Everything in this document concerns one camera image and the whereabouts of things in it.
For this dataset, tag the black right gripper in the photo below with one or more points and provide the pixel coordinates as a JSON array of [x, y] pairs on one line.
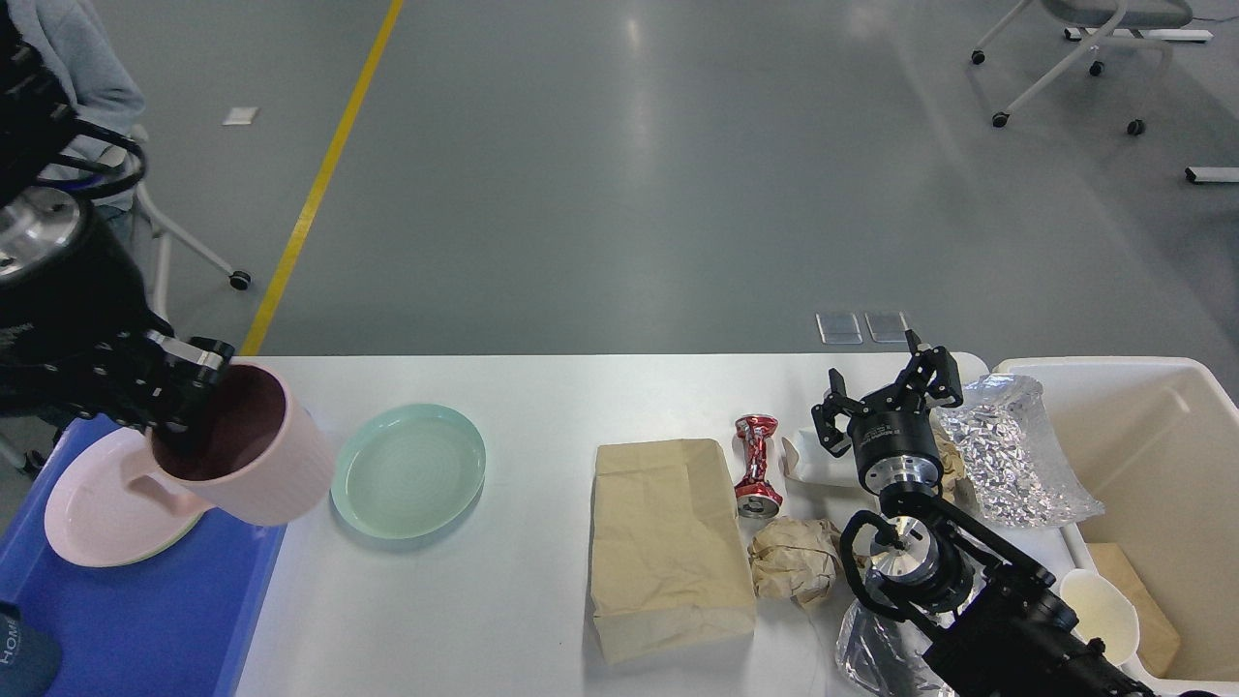
[[895, 444]]

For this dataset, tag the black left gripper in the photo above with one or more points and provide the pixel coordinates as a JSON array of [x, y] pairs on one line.
[[79, 336]]

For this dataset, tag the pink mug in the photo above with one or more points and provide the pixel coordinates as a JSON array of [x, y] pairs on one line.
[[253, 452]]

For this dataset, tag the mint green plate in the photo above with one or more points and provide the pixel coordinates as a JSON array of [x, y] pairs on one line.
[[409, 471]]

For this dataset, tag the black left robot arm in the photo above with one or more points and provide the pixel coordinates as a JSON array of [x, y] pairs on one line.
[[38, 124]]

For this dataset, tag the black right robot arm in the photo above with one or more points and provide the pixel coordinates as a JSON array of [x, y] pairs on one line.
[[994, 625]]

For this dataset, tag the small crumpled brown paper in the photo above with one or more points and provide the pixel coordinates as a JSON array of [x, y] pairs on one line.
[[955, 483]]

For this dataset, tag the right floor outlet plate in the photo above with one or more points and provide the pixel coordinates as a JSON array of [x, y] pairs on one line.
[[887, 327]]

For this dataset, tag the floor outlet plate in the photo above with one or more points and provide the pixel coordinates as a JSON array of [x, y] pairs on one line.
[[839, 329], [887, 327]]

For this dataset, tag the white paper cup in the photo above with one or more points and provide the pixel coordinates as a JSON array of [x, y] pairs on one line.
[[804, 459]]

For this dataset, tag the left floor outlet plate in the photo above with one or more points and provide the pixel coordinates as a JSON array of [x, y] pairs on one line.
[[839, 329]]

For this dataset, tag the white chair of person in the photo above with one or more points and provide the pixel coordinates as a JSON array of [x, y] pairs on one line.
[[163, 231]]

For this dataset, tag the silver foil bag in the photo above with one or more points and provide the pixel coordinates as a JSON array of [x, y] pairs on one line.
[[1015, 469]]

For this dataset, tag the pink plate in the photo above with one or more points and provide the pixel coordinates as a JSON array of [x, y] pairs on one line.
[[111, 507]]

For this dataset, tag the crushed red soda can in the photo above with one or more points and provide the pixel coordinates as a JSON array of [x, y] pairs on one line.
[[756, 497]]

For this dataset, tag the crumpled brown paper ball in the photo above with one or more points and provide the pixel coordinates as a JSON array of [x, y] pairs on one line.
[[795, 559]]

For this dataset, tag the seated person grey hoodie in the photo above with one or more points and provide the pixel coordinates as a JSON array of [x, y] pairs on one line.
[[72, 39]]

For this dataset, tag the blue plastic tray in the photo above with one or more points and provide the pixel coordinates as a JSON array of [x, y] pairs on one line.
[[179, 624]]

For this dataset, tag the beige plastic bin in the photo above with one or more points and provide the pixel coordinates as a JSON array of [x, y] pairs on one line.
[[1156, 440]]

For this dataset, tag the flat brown paper bag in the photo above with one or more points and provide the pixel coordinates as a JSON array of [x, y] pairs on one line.
[[667, 567]]

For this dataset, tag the white bowl in bin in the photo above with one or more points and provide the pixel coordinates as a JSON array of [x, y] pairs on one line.
[[1103, 613]]

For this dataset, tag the brown cardboard in bin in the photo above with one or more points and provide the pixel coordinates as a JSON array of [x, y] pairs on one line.
[[1160, 641]]

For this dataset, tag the white floor bar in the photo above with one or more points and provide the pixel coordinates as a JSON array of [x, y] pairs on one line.
[[1212, 175]]

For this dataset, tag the white desk foot bar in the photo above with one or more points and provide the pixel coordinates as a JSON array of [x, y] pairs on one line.
[[1168, 35]]

